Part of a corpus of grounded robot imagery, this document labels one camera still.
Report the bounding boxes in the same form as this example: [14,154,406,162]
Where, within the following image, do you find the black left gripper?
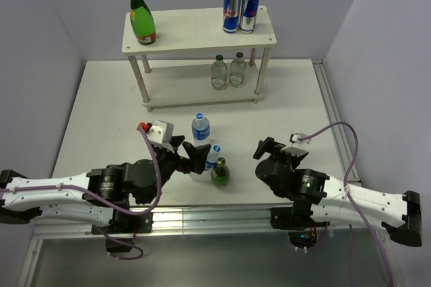
[143,136,212,204]

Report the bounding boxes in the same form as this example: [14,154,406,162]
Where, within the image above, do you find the Pocari Sweat bottle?
[190,144,222,183]
[191,113,210,146]

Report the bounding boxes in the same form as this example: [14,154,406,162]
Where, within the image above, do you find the green glass bottle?
[211,157,230,188]
[129,0,156,45]

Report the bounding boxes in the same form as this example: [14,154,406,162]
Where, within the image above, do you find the Chang soda water bottle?
[211,55,228,90]
[229,52,246,88]

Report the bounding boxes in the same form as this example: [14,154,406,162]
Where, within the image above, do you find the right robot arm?
[253,137,422,247]

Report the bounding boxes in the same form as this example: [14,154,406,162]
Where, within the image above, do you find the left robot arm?
[1,131,211,232]

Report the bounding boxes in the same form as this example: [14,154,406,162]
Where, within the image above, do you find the white two-tier shelf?
[122,5,277,111]

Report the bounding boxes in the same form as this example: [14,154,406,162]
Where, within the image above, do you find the blue silver can right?
[239,0,259,33]

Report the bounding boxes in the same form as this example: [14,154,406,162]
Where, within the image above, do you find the blue silver can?
[222,0,241,33]
[239,0,259,33]

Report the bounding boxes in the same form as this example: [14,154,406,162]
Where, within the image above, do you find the blue silver can left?
[222,0,241,33]

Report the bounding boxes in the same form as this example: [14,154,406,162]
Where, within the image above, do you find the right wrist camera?
[281,133,311,157]

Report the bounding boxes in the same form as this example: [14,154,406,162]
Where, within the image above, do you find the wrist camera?
[281,133,311,157]
[137,121,174,146]

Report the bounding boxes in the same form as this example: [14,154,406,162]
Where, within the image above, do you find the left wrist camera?
[137,121,174,146]

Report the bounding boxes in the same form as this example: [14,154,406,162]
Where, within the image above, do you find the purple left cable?
[0,128,162,261]

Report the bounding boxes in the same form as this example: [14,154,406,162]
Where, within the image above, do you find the purple cable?
[0,128,162,261]
[298,121,395,287]

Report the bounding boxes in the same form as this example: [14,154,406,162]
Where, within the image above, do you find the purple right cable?
[298,121,395,287]

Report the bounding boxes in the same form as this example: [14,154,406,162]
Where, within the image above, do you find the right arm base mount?
[270,207,330,253]

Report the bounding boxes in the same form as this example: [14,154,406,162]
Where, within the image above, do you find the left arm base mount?
[91,211,153,261]

